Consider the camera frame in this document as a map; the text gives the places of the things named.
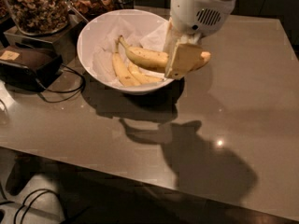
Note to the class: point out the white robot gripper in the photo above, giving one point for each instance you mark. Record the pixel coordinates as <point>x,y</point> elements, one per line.
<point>196,12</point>

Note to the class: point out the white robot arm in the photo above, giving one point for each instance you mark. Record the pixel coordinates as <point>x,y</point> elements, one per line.
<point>190,21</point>

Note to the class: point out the white paper bowl liner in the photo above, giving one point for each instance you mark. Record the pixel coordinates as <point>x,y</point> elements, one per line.
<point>109,28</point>

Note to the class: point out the white ceramic bowl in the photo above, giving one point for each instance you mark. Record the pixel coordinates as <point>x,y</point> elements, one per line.
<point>93,47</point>

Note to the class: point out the dark metal stand box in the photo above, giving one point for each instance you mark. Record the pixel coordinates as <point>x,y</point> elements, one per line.
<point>63,42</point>

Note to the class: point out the large glass jar of nuts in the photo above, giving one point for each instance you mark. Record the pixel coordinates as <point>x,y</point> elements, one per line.
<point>38,17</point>

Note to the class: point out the black card terminal device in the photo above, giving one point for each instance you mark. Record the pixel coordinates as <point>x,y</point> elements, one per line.
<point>29,69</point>

